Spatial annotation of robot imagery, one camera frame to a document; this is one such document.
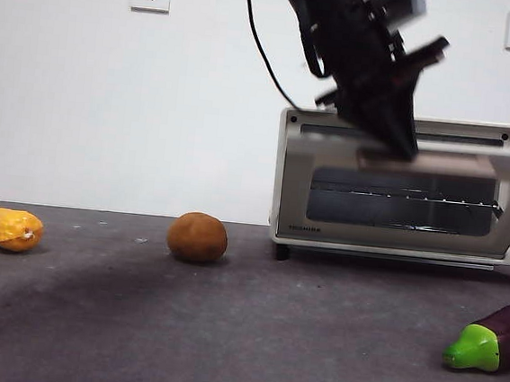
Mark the brown potato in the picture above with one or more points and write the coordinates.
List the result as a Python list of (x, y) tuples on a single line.
[(197, 238)]

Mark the purple eggplant with green stem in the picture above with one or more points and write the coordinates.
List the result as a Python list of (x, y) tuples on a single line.
[(474, 350)]

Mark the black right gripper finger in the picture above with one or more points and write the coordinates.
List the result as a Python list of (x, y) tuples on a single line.
[(405, 110), (375, 117)]

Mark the yellow corn cob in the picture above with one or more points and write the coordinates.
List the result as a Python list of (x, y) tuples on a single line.
[(8, 228)]

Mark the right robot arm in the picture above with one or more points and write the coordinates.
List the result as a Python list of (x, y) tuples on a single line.
[(338, 27)]

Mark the pale grey camera box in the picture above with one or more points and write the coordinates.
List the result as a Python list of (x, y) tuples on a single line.
[(413, 1)]

